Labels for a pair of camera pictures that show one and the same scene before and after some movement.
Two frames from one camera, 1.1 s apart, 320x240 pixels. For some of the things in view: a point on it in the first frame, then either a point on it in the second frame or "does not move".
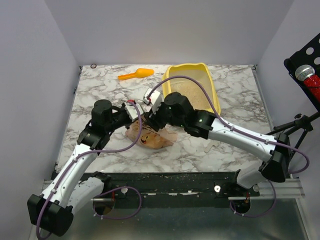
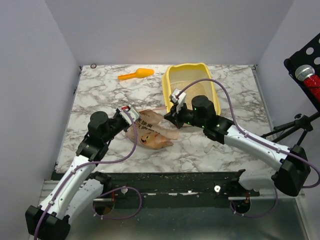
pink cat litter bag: (151, 138) does not move
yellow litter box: (189, 88) does not move
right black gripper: (155, 120) -> (176, 117)
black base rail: (169, 189) does not move
